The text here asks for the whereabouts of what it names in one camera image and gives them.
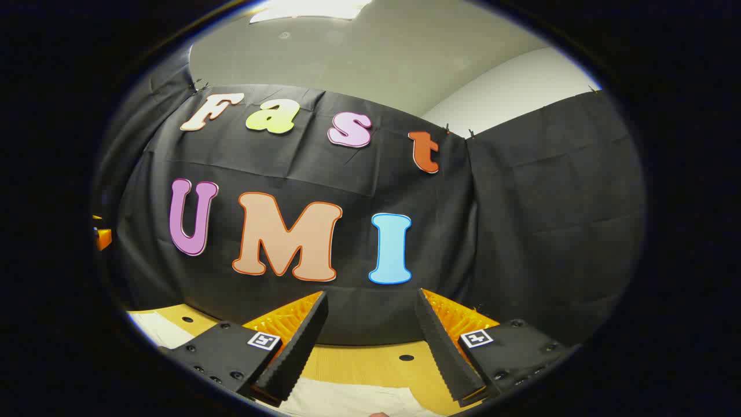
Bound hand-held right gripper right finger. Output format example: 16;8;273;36
414;288;579;407

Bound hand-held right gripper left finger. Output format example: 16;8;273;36
159;291;329;406

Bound white jeans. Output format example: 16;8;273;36
129;312;443;417

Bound black backdrop cloth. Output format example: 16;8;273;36
93;46;646;348

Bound ceiling light panel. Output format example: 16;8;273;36
249;0;374;25

